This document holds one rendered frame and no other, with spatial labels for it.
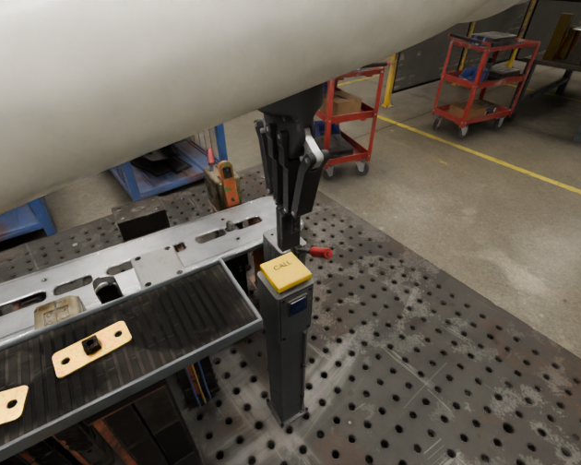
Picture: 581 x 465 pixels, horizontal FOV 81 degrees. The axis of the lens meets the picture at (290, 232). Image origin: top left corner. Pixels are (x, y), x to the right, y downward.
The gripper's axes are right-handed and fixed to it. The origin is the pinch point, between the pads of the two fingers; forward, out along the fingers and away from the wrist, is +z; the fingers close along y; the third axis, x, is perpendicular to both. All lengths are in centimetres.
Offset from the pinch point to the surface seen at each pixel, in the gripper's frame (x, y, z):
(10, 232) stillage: 82, 204, 105
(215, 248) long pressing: 2.8, 28.7, 24.3
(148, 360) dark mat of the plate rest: 22.1, -4.2, 8.3
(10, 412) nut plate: 35.8, -3.0, 8.1
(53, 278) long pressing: 36, 38, 24
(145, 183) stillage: -6, 226, 108
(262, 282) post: 3.9, 1.6, 10.5
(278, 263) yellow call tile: 0.6, 1.9, 8.3
